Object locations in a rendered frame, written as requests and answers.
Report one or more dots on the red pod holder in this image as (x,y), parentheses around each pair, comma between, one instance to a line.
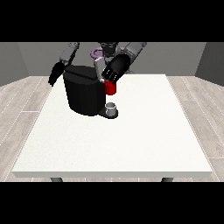
(110,88)

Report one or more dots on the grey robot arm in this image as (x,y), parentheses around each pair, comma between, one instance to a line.
(68,53)
(133,51)

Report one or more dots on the pale grey machine lid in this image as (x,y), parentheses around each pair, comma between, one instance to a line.
(99,67)

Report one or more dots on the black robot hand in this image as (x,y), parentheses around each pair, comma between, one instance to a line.
(117,67)
(56,72)

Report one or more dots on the grey robot trunk purple rings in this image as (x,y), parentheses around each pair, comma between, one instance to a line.
(107,49)

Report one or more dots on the small grey cup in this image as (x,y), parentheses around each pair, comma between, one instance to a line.
(111,108)

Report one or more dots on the black coffee machine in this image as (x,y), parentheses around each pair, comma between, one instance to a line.
(84,92)

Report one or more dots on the dark table leg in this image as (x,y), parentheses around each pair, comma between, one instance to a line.
(56,179)
(167,179)

